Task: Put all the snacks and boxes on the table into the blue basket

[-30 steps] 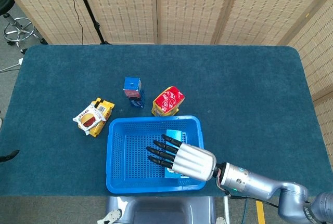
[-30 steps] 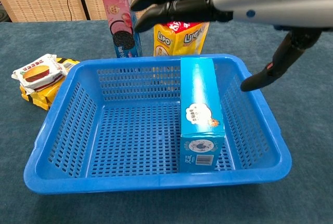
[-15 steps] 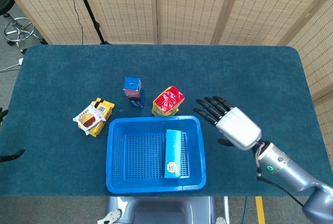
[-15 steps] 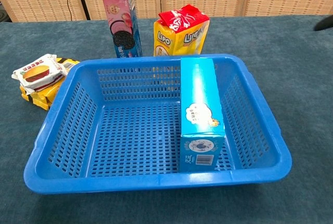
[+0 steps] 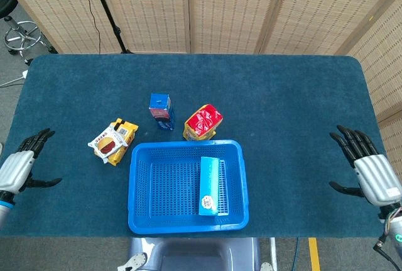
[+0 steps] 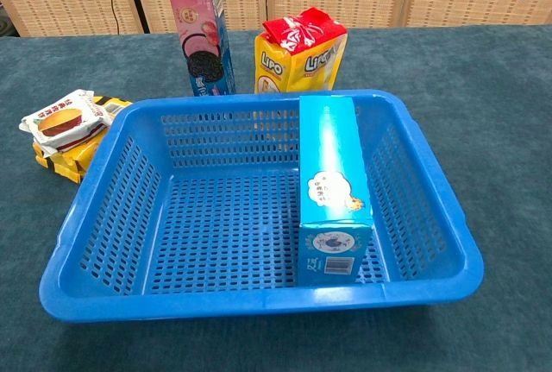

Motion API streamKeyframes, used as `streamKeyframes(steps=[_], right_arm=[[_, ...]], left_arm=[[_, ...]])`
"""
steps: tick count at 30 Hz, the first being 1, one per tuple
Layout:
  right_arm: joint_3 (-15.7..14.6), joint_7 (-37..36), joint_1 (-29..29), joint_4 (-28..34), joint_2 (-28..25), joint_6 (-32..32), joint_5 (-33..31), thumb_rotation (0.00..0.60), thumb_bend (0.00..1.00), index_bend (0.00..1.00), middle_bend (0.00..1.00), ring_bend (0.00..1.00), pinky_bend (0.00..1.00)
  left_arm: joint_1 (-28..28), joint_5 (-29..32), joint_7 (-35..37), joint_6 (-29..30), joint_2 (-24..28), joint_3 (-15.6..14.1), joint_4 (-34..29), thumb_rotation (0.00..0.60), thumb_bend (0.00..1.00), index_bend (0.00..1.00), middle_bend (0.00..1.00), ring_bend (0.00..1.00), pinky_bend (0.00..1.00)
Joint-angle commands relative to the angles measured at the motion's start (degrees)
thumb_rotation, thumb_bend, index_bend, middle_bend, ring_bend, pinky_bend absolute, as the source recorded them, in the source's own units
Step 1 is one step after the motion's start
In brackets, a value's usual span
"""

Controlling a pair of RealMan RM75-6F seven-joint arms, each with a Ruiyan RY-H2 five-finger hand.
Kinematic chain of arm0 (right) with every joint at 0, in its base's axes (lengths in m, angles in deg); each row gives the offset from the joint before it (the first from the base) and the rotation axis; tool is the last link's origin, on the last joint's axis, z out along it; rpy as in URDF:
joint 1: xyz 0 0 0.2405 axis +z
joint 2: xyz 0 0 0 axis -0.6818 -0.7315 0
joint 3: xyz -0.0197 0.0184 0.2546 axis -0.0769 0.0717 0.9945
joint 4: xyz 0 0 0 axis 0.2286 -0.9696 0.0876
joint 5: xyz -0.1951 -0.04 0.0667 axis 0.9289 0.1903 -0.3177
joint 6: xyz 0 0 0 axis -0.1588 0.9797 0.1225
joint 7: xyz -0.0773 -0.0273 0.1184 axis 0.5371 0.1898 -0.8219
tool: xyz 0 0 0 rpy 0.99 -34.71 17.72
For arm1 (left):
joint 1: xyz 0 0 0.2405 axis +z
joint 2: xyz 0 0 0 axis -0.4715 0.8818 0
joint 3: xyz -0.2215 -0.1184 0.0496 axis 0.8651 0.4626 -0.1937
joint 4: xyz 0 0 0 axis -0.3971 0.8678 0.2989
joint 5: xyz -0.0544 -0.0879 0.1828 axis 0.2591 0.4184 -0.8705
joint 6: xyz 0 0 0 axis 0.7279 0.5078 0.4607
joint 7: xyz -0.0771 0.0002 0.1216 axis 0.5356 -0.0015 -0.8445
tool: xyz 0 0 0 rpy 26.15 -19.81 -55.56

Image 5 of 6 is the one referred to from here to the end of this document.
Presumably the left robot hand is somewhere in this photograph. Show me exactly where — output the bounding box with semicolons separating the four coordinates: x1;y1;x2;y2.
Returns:
0;128;63;195

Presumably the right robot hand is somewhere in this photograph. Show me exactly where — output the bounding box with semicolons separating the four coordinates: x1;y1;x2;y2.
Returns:
329;124;402;207

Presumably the yellow cracker packet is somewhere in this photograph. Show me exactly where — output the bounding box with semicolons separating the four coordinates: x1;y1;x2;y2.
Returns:
100;118;139;167

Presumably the dark blue carton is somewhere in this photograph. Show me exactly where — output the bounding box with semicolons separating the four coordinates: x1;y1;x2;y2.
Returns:
148;92;176;131

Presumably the light blue cookie box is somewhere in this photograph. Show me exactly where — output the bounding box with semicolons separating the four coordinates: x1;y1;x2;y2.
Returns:
197;156;220;218

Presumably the yellow red Lipo bag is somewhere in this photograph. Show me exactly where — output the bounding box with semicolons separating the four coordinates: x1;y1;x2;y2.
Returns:
182;104;224;141

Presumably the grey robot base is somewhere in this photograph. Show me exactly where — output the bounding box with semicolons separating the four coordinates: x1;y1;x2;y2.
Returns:
117;237;274;271

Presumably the blue perforated plastic basket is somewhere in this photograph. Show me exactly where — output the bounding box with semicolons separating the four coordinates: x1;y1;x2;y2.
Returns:
127;139;251;235

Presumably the white power strip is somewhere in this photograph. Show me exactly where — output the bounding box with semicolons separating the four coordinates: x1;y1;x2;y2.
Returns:
0;69;30;88

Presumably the white table leg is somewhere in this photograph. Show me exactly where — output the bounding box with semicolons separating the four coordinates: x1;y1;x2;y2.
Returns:
269;238;279;271

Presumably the teal carpet table mat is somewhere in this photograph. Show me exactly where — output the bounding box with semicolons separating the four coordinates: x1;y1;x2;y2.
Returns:
0;53;388;239

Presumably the black stool chrome base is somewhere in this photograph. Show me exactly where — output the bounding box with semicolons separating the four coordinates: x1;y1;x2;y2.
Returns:
0;0;57;66

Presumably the black tripod stand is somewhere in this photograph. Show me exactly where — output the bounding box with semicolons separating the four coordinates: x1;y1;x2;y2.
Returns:
86;0;134;55

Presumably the bamboo folding screen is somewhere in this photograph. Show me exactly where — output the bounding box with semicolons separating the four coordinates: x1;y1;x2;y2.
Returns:
0;0;402;171

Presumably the blue floor cable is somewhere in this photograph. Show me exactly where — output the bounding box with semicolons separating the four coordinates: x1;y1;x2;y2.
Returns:
291;238;300;271

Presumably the thin black hanging cable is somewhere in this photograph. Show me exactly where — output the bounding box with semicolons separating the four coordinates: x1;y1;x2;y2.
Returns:
76;0;102;55

